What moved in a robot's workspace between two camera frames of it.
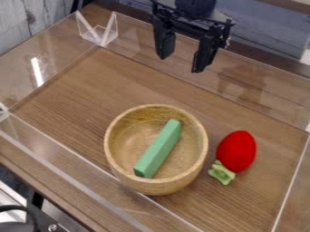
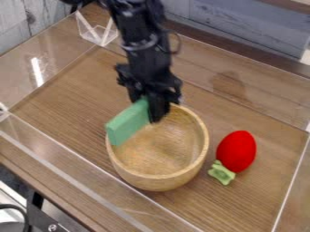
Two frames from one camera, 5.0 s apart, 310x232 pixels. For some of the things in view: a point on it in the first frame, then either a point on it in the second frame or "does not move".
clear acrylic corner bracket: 98,34 does not move
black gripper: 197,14 -> 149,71
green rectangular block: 164,144 -> 128,122
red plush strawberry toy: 239,151 does not move
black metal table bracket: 39,220 does not move
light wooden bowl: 133,132 does not move
